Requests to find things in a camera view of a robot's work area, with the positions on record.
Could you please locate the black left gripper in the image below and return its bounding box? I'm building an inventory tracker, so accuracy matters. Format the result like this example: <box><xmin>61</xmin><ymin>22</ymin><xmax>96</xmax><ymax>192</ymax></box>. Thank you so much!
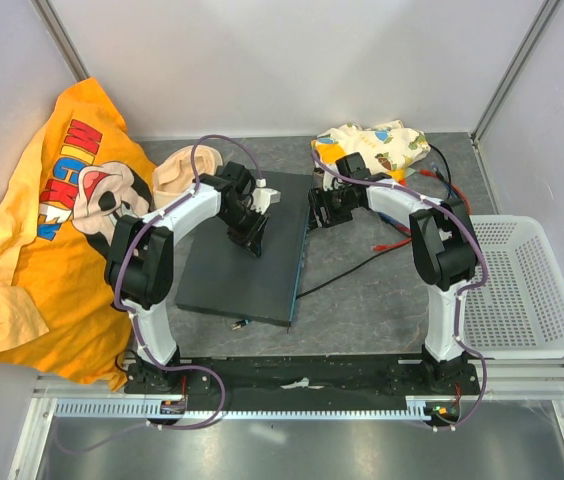
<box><xmin>219</xmin><ymin>204</ymin><xmax>271</xmax><ymax>260</ymax></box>

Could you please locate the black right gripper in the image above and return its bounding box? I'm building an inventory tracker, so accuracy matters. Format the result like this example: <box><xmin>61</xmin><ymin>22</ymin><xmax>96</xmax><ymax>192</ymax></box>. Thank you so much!
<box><xmin>304</xmin><ymin>185</ymin><xmax>357</xmax><ymax>233</ymax></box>

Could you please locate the blue ethernet cable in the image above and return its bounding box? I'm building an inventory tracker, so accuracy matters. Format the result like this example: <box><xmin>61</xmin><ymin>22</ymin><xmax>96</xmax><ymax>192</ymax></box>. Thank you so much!
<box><xmin>376</xmin><ymin>162</ymin><xmax>471</xmax><ymax>234</ymax></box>

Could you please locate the long black cable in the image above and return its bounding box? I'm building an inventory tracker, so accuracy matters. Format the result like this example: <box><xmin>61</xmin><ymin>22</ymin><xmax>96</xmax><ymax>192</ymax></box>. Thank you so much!
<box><xmin>231</xmin><ymin>249</ymin><xmax>416</xmax><ymax>331</ymax></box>

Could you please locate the short black cable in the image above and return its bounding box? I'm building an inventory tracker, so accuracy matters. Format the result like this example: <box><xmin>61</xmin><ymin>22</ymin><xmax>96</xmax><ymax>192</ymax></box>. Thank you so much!
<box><xmin>426</xmin><ymin>142</ymin><xmax>456</xmax><ymax>186</ymax></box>

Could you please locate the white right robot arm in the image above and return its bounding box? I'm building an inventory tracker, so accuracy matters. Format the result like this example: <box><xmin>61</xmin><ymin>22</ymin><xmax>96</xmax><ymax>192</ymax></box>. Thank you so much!
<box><xmin>308</xmin><ymin>151</ymin><xmax>484</xmax><ymax>394</ymax></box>

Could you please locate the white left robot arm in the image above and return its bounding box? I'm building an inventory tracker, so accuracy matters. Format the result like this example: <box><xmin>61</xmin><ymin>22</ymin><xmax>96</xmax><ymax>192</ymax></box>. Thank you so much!
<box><xmin>105</xmin><ymin>162</ymin><xmax>281</xmax><ymax>393</ymax></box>

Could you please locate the patterned white yellow cloth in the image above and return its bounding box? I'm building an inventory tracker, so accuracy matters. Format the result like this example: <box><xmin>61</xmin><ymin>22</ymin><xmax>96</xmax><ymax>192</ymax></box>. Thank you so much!
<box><xmin>311</xmin><ymin>120</ymin><xmax>431</xmax><ymax>184</ymax></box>

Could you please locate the beige bucket hat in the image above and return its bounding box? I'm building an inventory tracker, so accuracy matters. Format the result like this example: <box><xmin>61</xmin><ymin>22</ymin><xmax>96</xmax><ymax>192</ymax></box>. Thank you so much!
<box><xmin>152</xmin><ymin>145</ymin><xmax>223</xmax><ymax>209</ymax></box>

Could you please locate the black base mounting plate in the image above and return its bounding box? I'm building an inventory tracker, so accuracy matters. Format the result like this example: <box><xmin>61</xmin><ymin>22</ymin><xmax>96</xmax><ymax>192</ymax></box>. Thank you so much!
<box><xmin>126</xmin><ymin>353</ymin><xmax>480</xmax><ymax>396</ymax></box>

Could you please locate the orange Mickey t-shirt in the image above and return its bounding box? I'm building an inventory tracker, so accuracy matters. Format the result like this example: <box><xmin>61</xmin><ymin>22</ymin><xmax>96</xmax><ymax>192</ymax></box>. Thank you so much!
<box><xmin>0</xmin><ymin>78</ymin><xmax>154</xmax><ymax>390</ymax></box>

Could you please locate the white perforated plastic basket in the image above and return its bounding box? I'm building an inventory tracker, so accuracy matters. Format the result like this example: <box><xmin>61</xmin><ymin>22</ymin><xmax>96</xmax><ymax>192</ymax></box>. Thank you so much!
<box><xmin>463</xmin><ymin>215</ymin><xmax>564</xmax><ymax>360</ymax></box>

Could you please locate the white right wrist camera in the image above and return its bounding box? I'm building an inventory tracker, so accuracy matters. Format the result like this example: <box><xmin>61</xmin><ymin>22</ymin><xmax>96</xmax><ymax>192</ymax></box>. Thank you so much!
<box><xmin>313</xmin><ymin>167</ymin><xmax>337</xmax><ymax>191</ymax></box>

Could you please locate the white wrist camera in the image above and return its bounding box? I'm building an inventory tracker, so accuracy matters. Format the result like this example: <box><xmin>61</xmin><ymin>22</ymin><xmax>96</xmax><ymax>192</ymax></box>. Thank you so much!
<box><xmin>313</xmin><ymin>167</ymin><xmax>337</xmax><ymax>191</ymax></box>
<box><xmin>250</xmin><ymin>178</ymin><xmax>281</xmax><ymax>214</ymax></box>

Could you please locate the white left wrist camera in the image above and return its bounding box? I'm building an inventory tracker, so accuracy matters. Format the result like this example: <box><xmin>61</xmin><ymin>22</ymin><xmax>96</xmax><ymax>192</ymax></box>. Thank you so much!
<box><xmin>250</xmin><ymin>178</ymin><xmax>281</xmax><ymax>214</ymax></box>

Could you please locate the dark grey network switch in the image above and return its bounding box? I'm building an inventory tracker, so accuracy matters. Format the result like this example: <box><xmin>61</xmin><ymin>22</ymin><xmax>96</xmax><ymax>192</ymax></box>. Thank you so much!
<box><xmin>174</xmin><ymin>172</ymin><xmax>313</xmax><ymax>327</ymax></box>

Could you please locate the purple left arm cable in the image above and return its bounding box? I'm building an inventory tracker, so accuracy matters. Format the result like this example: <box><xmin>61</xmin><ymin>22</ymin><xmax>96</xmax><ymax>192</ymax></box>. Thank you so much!
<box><xmin>53</xmin><ymin>134</ymin><xmax>266</xmax><ymax>454</ymax></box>

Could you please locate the slotted grey cable duct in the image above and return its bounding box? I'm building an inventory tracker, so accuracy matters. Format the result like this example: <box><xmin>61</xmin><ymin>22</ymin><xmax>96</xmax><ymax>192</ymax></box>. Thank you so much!
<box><xmin>55</xmin><ymin>391</ymin><xmax>455</xmax><ymax>421</ymax></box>

